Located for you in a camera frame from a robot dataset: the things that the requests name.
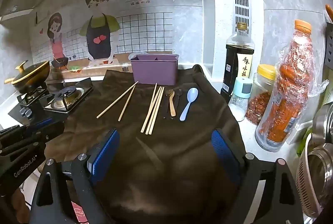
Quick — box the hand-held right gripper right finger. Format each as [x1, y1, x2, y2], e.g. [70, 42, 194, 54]
[211, 128, 305, 224]

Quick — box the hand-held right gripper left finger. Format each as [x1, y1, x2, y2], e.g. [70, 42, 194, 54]
[30, 128, 121, 224]

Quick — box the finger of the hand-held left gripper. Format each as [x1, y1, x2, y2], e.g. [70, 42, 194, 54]
[0, 117, 57, 137]
[0, 121, 66, 156]

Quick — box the wooden chopstick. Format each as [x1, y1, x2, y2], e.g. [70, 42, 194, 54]
[141, 83, 158, 133]
[118, 84, 137, 122]
[148, 87, 165, 135]
[145, 86, 162, 134]
[96, 81, 139, 119]

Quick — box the purple utensil holder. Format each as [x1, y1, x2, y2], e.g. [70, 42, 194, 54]
[130, 54, 180, 85]

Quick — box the gas stove burner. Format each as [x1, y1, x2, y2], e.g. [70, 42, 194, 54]
[0, 77, 94, 131]

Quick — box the shaker with mint lid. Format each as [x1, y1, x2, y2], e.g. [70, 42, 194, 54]
[228, 77, 253, 122]

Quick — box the brown cloth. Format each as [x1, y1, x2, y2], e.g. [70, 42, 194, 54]
[44, 64, 251, 224]

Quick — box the chili flake jar yellow lid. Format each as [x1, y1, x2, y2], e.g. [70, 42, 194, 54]
[246, 64, 277, 126]

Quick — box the light blue plastic spoon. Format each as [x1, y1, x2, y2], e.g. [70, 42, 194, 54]
[179, 88, 199, 122]

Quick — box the wooden spoon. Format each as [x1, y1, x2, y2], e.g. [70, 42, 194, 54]
[166, 89, 178, 117]

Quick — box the orange bottle in plastic wrap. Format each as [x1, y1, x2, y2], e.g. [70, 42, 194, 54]
[255, 19, 323, 152]

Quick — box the dark soy sauce bottle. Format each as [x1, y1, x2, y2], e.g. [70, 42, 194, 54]
[220, 22, 255, 104]

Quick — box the steel bowl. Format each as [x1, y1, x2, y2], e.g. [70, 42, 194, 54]
[306, 143, 333, 205]
[311, 103, 333, 147]

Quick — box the white vented column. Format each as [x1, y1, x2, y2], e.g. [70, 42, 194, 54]
[200, 0, 264, 79]

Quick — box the grey perforated rack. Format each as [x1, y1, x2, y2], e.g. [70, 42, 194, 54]
[324, 20, 333, 69]

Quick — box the black pot with gold handles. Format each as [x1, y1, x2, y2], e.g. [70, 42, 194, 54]
[4, 60, 51, 95]

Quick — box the cartoon wall poster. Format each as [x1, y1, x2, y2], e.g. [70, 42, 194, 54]
[30, 0, 204, 66]

